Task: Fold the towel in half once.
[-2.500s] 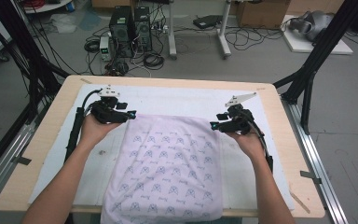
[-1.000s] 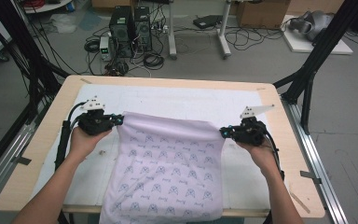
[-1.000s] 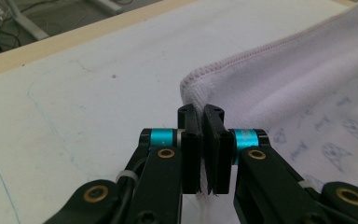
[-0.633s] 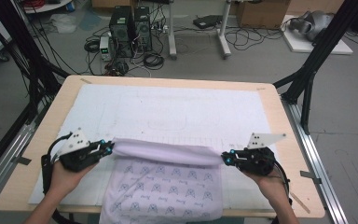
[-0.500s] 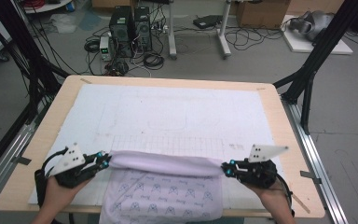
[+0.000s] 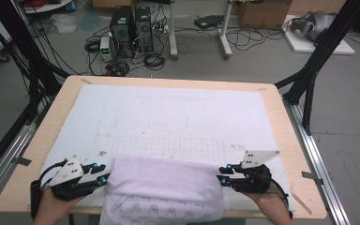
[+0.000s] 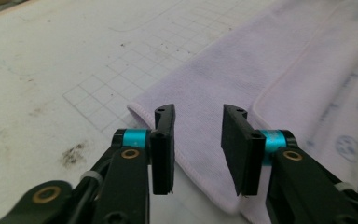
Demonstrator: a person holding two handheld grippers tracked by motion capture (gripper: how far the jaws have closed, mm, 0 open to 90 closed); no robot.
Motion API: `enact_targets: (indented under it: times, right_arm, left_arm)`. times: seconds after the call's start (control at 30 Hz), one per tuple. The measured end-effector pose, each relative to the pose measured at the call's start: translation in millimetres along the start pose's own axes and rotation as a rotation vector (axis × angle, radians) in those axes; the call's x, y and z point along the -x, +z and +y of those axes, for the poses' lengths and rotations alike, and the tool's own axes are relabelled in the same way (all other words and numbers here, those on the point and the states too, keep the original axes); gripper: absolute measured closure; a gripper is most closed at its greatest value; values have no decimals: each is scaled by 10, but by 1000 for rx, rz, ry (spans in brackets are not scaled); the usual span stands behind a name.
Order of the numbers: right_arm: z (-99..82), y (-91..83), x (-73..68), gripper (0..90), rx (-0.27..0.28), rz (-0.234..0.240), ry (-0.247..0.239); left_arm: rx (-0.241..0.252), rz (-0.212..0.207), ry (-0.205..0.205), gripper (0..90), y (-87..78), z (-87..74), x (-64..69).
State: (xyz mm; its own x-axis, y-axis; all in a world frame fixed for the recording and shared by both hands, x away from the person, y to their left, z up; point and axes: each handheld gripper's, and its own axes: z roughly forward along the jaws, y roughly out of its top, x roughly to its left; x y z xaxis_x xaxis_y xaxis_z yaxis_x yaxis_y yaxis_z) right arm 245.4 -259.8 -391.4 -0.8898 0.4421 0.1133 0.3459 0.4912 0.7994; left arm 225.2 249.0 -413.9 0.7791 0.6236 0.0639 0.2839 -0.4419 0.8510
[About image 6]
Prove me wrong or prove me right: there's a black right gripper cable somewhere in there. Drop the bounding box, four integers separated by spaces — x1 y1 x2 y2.
269 177 294 219

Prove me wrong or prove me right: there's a coiled black cable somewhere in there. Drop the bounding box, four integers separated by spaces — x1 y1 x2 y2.
83 39 102 53
143 52 167 71

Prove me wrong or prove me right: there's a black frame post with cables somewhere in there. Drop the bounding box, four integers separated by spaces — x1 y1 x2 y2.
0 0 71 123

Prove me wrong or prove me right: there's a round white table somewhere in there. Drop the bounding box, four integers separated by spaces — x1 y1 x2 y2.
22 0 73 14

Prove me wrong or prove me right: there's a white platform board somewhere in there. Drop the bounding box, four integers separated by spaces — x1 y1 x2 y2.
282 14 356 56

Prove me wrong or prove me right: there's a clear plastic sheet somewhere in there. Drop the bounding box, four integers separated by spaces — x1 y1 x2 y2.
49 13 78 35

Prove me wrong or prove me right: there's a black computer tower with fan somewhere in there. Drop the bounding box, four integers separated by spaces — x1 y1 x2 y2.
134 7 154 53

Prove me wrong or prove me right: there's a black tape piece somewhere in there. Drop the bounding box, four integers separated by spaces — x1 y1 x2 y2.
301 171 323 186
11 156 33 167

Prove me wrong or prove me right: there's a looped black floor cable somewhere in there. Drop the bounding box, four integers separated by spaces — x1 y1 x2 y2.
225 27 286 52

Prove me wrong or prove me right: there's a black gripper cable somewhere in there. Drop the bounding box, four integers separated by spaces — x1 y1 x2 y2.
269 177 294 219
37 158 68 189

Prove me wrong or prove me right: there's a person's left hand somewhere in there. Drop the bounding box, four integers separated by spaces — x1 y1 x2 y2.
40 190 85 217

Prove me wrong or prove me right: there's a black wrist strap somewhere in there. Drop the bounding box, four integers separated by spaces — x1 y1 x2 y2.
30 179 45 220

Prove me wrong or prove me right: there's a flat black device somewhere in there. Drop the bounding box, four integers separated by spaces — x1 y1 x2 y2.
194 14 225 30

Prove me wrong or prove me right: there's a thin wooden stick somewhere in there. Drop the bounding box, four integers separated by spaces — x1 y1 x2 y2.
290 190 313 216

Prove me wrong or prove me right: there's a white foam mat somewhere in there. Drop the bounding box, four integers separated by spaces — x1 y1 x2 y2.
27 83 297 214

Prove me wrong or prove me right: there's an aluminium rail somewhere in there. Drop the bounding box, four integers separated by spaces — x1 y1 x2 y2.
281 95 352 225
0 102 53 207

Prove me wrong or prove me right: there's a large cardboard box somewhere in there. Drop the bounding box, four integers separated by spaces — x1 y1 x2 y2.
237 0 293 30

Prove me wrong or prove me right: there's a person's right hand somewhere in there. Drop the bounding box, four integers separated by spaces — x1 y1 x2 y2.
242 186 287 217

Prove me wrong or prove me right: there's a white metal stand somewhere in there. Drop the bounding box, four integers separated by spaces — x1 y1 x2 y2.
168 0 234 61

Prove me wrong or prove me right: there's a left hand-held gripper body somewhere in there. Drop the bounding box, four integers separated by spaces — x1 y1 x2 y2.
48 155 92 202

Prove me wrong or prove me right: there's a white power supply unit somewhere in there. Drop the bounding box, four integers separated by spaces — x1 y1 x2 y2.
99 36 114 62

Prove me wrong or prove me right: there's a grey backpack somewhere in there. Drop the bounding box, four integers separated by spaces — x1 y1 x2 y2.
290 10 338 42

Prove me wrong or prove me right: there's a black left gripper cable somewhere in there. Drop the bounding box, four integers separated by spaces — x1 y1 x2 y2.
37 158 68 189

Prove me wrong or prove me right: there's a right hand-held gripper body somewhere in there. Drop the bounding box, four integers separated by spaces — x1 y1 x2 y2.
232 150 280 194

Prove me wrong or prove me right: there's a lilac printed towel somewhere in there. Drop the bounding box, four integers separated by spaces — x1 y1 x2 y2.
98 154 227 225

